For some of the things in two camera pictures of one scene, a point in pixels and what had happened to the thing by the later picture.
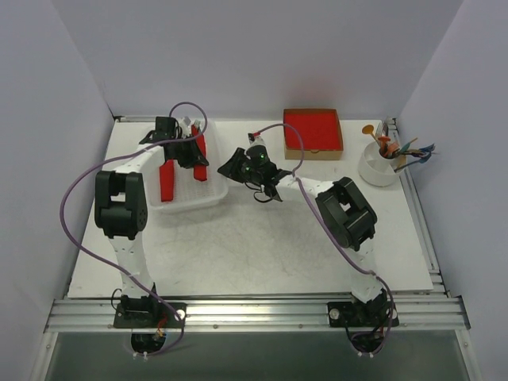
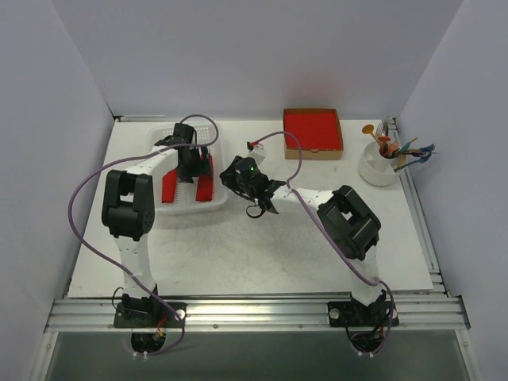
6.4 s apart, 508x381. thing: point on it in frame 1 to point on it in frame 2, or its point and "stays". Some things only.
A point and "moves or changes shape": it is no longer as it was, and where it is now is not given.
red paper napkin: (200, 170) moves or changes shape
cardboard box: (321, 132) stays
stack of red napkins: (319, 131) stays
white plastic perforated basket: (190, 193) stays
